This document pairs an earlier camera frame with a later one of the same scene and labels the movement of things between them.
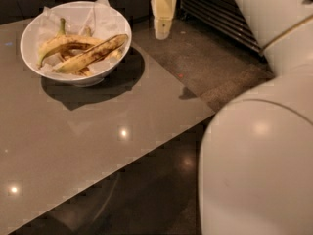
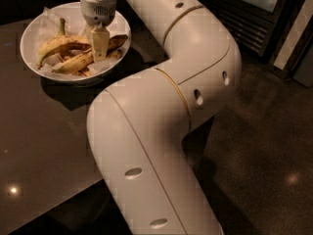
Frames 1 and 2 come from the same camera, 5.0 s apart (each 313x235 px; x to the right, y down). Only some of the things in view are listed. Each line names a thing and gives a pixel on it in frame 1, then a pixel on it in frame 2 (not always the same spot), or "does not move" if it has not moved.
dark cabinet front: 21,2 does not move
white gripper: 163,9 to 98,13
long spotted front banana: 91,56 does not move
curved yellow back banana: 63,40 does not move
